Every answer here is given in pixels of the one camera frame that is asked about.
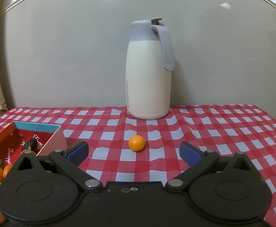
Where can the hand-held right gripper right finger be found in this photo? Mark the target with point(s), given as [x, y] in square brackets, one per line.
[188, 155]

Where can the dark brown avocado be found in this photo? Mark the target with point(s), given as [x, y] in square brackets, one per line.
[31, 144]

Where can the red printed cardboard box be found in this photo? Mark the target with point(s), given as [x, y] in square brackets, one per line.
[7, 141]

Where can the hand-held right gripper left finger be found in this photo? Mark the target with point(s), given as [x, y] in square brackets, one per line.
[77, 153]

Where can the red white checkered tablecloth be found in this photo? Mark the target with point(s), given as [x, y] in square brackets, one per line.
[223, 134]

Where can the cream thermos jug grey lid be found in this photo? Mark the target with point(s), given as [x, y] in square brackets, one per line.
[147, 87]

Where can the small orange mandarin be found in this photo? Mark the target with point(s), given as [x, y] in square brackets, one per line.
[136, 143]

